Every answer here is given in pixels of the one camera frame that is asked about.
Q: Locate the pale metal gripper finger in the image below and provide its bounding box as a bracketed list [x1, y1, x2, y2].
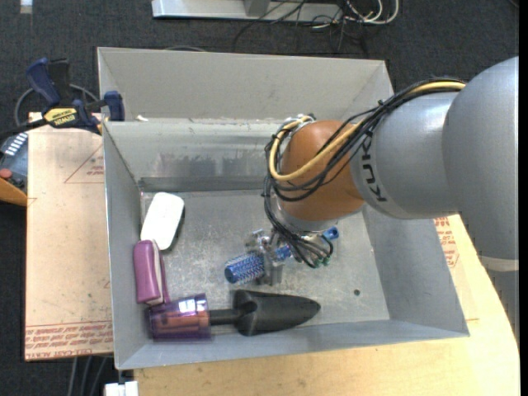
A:
[262, 258, 285, 287]
[245, 228, 268, 251]

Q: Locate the blue round hairbrush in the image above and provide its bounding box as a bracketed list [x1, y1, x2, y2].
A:
[224, 226, 341, 285]

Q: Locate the white oval computer mouse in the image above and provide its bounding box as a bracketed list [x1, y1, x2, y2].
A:
[139, 191, 186, 252]

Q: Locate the clear purple plastic cup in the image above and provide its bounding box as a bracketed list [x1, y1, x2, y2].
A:
[144, 292, 213, 342]

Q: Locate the purple and white case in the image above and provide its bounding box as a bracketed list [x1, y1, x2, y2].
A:
[132, 239, 172, 307]

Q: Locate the grey metal bin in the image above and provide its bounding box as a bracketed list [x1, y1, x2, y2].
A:
[97, 46, 471, 371]

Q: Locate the brown cardboard board red print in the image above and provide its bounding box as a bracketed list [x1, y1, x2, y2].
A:
[24, 111, 462, 363]

